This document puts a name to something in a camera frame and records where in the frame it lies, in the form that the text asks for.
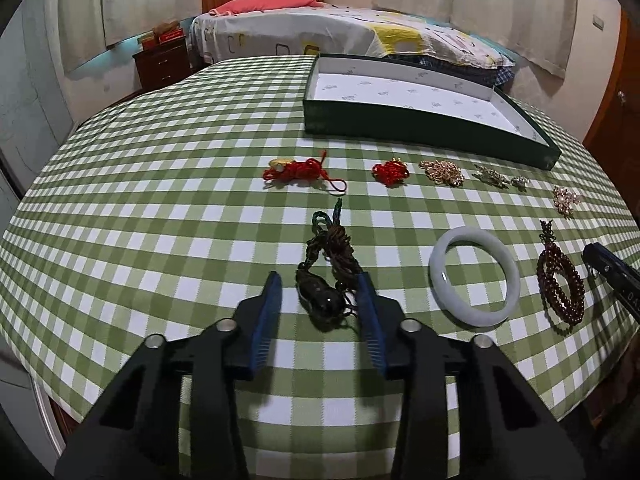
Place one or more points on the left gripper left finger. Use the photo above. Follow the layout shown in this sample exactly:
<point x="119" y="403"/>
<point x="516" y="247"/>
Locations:
<point x="132" y="431"/>

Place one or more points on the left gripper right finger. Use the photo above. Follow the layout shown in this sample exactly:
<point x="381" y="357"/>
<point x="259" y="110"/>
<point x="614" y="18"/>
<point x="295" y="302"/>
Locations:
<point x="506" y="431"/>

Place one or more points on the bed with patterned sheet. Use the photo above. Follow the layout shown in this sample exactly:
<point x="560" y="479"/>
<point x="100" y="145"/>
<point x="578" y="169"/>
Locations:
<point x="350" y="31"/>

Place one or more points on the silver rhinestone brooch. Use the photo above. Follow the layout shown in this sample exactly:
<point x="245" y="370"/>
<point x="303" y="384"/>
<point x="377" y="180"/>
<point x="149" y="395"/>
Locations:
<point x="491" y="176"/>

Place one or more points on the pink pillow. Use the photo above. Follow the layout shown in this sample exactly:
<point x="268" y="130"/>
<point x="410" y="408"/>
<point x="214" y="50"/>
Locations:
<point x="235" y="7"/>

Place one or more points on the pale jade bangle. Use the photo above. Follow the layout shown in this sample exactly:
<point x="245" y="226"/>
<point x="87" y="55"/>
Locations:
<point x="445" y="294"/>

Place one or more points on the red cord gold pendant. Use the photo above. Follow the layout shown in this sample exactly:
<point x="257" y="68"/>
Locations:
<point x="308" y="170"/>

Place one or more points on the small silver earring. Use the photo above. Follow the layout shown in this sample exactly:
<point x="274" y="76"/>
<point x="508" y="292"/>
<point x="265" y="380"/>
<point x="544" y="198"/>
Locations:
<point x="520" y="183"/>

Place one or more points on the red boxes on nightstand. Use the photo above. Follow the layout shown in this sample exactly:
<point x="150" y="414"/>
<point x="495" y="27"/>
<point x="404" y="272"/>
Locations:
<point x="160" y="34"/>

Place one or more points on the wall light switch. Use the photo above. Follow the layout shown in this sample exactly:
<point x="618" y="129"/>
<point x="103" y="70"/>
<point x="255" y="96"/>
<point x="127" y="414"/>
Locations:
<point x="597" y="22"/>

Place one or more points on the brown wooden door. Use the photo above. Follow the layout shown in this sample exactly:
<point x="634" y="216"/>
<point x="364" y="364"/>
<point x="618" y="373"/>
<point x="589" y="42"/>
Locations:
<point x="613" y="138"/>

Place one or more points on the green checkered tablecloth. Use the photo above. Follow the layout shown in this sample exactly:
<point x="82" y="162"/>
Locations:
<point x="153" y="218"/>

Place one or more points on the left white curtain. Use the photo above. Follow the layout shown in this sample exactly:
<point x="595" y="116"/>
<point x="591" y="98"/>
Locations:
<point x="86" y="28"/>

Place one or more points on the pink pearl brooch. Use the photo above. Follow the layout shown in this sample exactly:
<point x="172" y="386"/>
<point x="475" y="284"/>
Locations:
<point x="565" y="200"/>

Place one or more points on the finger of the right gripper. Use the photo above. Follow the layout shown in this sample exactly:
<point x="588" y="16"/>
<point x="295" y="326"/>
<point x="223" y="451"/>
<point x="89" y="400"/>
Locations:
<point x="622" y="278"/>

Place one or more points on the dark green jewelry tray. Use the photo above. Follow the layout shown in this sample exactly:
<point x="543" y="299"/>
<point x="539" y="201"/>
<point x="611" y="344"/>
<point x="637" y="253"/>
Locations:
<point x="370" y="98"/>

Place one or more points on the red bead gold charm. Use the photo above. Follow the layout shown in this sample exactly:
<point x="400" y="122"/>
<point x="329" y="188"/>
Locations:
<point x="391" y="173"/>

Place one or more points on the gold chain jewelry pile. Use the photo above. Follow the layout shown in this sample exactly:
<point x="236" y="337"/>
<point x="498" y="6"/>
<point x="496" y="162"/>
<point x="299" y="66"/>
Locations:
<point x="443" y="172"/>

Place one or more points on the dark wooden nightstand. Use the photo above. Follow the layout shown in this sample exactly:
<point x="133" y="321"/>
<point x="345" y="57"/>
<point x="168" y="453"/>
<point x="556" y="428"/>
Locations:
<point x="163" y="65"/>

